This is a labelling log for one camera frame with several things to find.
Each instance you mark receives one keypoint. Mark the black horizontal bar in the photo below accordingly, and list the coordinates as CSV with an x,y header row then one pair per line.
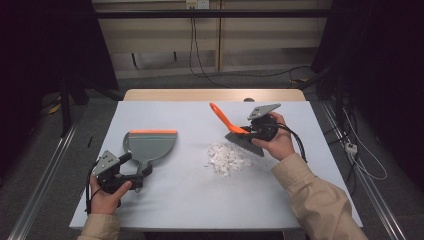
x,y
213,13

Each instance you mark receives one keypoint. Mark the dark curtain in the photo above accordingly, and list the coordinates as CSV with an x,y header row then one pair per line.
x,y
40,50
383,60

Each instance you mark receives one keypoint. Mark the white wall socket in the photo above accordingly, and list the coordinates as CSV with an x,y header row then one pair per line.
x,y
197,3

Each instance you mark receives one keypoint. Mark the yellow floor item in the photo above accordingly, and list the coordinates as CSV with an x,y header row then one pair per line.
x,y
54,108

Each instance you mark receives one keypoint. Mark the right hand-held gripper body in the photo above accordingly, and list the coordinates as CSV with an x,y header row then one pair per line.
x,y
263,125

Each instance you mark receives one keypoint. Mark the wooden table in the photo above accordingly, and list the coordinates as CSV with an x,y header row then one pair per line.
x,y
186,95

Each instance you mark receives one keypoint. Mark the person's right hand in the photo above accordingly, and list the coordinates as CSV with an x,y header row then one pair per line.
x,y
280,143

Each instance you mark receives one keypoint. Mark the metal floor rail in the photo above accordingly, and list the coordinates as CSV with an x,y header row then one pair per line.
x,y
376,196
43,186

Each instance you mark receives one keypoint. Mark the pile of white paper scraps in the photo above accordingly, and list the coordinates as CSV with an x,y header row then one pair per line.
x,y
226,160

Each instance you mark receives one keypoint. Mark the white power strip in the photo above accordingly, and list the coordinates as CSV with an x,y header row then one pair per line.
x,y
351,148

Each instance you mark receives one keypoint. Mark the grey dustpan with orange edge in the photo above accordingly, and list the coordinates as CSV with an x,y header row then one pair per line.
x,y
151,146

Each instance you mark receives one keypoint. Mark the person's left hand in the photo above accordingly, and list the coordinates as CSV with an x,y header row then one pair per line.
x,y
106,200

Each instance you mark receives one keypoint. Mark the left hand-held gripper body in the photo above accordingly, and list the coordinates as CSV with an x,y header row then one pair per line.
x,y
108,176

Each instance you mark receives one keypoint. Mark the light grey table mat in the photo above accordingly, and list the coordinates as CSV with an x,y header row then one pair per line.
x,y
186,206

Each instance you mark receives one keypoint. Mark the orange brush with grey bristles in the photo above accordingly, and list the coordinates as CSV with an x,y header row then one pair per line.
x,y
230,121

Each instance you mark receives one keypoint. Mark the black metal stand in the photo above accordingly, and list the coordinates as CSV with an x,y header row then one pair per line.
x,y
65,110

